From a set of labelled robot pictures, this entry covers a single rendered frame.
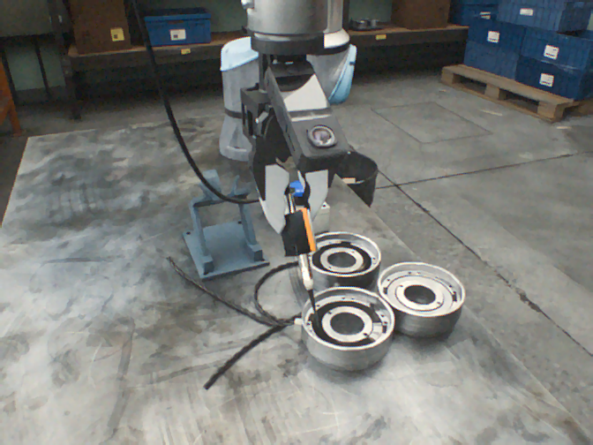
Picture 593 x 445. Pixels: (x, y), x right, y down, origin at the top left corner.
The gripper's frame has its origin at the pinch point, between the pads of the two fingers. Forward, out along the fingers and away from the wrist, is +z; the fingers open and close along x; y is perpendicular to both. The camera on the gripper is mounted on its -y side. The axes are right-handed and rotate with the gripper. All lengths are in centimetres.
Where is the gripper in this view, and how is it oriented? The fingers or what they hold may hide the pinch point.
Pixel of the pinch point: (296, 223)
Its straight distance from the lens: 55.3
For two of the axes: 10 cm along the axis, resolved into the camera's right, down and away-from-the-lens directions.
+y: -3.8, -4.8, 7.9
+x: -9.2, 2.0, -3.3
